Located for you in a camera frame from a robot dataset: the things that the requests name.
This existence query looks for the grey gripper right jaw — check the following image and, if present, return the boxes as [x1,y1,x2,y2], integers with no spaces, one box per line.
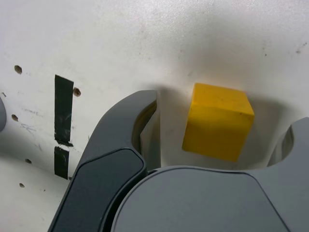
[110,117,309,232]

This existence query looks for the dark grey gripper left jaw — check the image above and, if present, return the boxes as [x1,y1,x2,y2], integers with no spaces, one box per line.
[49,89,162,232]

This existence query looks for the yellow cube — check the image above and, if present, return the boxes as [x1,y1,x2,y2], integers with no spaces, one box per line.
[181,82,255,162]

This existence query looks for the black tape strip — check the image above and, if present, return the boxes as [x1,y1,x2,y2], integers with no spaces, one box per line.
[54,74,75,180]

